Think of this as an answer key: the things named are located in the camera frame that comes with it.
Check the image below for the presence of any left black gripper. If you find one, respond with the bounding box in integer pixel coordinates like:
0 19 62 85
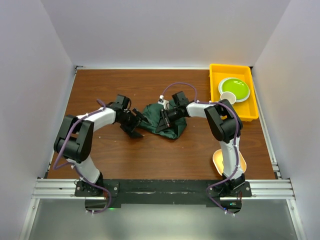
118 108 149 138

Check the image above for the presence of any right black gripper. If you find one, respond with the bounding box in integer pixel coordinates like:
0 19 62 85
156 107 182 134

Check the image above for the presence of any dark green cloth napkin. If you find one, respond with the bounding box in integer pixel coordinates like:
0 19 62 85
138 103 187 140

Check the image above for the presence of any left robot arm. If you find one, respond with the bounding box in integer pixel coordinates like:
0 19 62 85
53 94 148 197

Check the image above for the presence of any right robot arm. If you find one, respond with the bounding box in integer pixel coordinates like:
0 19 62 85
156 91 245 197

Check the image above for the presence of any cream square bowl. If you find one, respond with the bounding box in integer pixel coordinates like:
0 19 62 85
212 149 247 175

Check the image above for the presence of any white blue mug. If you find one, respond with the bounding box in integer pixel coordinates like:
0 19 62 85
220 91 237 105

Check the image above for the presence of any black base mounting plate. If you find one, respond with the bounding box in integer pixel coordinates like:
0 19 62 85
74 179 252 210

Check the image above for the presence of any green plate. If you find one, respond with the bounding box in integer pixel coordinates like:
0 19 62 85
218 77 251 103

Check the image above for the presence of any yellow plastic bin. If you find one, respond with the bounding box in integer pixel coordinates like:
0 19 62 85
209 63 259 122

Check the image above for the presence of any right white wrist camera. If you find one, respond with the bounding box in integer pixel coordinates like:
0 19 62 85
157 95 170 110

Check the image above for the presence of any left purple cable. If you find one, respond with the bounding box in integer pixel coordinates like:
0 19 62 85
51 98 111 215

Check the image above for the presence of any aluminium frame rail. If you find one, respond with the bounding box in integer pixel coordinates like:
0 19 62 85
18 66 307 240

